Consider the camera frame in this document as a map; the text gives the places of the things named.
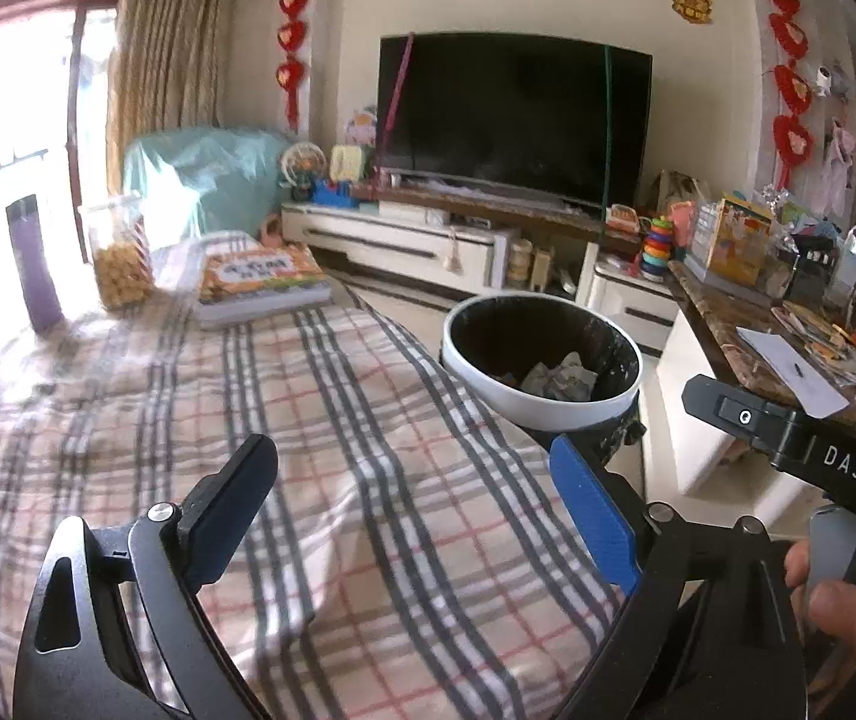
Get wooden television riser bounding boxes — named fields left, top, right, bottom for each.
left=375, top=184, right=642, bottom=245

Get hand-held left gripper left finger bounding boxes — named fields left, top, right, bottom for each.
left=14, top=433, right=279, bottom=720

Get pink stick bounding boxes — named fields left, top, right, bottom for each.
left=377, top=34, right=415, bottom=166

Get marble counter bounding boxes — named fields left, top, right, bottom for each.
left=663, top=270, right=856, bottom=436

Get black flat television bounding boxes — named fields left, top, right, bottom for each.
left=377, top=32, right=654, bottom=209

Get person's right hand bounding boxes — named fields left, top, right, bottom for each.
left=783, top=540, right=856, bottom=695

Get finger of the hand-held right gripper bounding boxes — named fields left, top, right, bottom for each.
left=683, top=375, right=811, bottom=470

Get white bin with black liner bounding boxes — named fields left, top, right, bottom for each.
left=440, top=292, right=646, bottom=458

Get clear cookie jar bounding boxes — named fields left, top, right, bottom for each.
left=77, top=193, right=157, bottom=312

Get white ferris wheel toy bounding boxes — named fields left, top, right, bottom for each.
left=280, top=144, right=328, bottom=200

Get colourful cardboard box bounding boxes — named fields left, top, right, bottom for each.
left=686, top=195, right=774, bottom=286

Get white television cabinet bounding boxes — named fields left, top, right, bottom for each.
left=281, top=201, right=680, bottom=361

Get colourful book box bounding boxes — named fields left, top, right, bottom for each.
left=195, top=247, right=333, bottom=329

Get blue toy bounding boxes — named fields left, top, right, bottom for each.
left=313, top=178, right=361, bottom=209

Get round colourful sign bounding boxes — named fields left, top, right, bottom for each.
left=349, top=106, right=380, bottom=147

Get pink hanging clothes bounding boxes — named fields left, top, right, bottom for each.
left=821, top=120, right=856, bottom=215

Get red heart hanging decoration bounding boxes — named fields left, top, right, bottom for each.
left=759, top=0, right=811, bottom=185
left=278, top=0, right=316, bottom=128

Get white side cabinet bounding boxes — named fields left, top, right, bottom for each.
left=641, top=311, right=826, bottom=496

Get purple bottle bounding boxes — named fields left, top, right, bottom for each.
left=6, top=195, right=63, bottom=332

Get white paper sheet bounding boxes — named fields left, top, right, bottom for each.
left=735, top=328, right=852, bottom=417

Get beige patterned curtain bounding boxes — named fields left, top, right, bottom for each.
left=105, top=0, right=230, bottom=200

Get stacking ring toy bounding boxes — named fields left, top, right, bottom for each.
left=639, top=216, right=675, bottom=275

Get glass balcony door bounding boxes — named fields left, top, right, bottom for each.
left=0, top=4, right=121, bottom=241

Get green stick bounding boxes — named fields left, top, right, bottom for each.
left=600, top=45, right=615, bottom=256

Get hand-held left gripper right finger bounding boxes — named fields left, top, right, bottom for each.
left=549, top=433, right=804, bottom=720

